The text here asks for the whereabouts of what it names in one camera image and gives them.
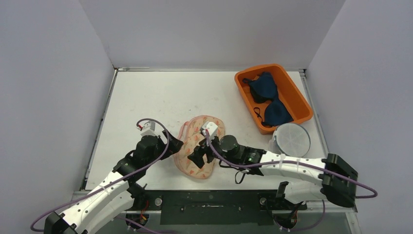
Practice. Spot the white mesh cylindrical laundry bag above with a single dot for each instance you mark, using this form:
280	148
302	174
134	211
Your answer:
290	139

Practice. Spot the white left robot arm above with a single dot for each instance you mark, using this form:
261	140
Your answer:
117	192

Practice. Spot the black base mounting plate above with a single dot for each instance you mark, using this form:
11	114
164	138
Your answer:
217	207

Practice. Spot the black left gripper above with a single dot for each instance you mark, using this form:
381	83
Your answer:
174	146

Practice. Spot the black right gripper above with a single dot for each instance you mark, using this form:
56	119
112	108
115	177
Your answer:
206	152

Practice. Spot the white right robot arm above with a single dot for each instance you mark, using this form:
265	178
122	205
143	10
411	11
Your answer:
330	178

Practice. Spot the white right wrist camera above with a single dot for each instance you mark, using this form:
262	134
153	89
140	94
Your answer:
209	127

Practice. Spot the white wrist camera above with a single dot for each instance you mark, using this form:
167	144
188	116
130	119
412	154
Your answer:
148	129
209	127

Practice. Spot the orange plastic bin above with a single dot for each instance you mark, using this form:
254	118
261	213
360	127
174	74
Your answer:
289	94

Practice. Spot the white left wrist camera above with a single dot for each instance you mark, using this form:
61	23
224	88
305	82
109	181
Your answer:
148	129

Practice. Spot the navy blue bra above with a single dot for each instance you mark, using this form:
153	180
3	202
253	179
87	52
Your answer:
265	89

